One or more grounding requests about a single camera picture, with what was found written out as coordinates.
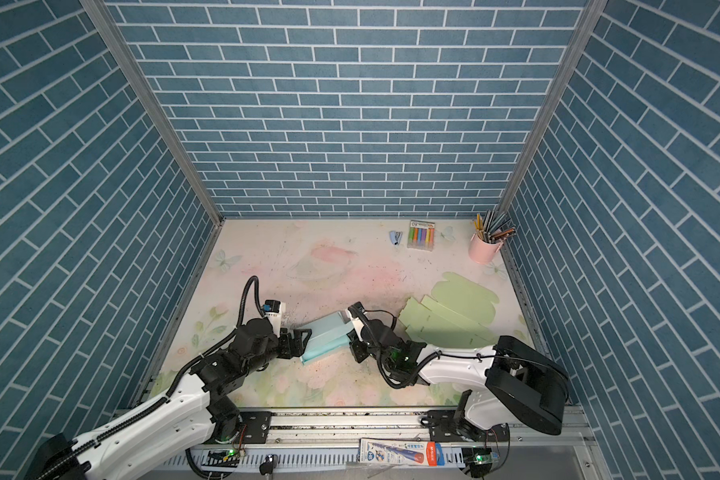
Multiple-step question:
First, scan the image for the light blue paper box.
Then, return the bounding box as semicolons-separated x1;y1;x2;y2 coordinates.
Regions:
300;311;353;364

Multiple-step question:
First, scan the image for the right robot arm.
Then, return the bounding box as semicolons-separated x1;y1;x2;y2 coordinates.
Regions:
347;319;569;437

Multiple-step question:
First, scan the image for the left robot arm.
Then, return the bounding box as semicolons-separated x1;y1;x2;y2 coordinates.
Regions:
25;317;311;479

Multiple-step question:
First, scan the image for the light green paper box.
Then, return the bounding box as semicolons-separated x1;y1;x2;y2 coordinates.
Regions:
399;272;499;349

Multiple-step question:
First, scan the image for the red white blue package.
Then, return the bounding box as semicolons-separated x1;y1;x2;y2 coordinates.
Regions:
359;438;446;467

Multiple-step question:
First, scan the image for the coloured marker pack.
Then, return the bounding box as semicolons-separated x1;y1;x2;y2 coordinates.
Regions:
407;220;436;251

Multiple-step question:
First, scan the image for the pink pencil cup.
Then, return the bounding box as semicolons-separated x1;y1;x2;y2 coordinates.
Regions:
468;233;504;265

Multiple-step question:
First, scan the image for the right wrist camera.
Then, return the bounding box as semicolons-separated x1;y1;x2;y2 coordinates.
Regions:
345;302;370;341

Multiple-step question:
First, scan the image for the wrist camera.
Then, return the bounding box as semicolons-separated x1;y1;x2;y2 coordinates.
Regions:
262;299;286;336
345;302;370;341

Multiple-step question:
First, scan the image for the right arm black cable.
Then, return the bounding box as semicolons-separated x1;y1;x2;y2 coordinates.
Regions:
350;302;499;390

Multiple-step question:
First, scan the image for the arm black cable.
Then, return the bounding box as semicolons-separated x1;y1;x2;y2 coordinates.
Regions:
350;302;499;390
167;275;268;391

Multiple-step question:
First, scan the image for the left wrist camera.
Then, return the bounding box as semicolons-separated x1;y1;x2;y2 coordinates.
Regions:
262;299;286;336

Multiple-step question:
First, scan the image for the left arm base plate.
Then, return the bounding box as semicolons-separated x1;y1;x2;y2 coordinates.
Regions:
209;410;273;445

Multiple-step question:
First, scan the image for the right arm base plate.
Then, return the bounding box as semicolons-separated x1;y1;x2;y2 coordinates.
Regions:
419;409;510;443

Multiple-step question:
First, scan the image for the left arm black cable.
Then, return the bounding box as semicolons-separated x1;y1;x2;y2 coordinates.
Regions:
167;275;268;391

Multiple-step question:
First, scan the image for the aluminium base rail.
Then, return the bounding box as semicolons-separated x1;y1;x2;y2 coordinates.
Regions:
80;405;613;480

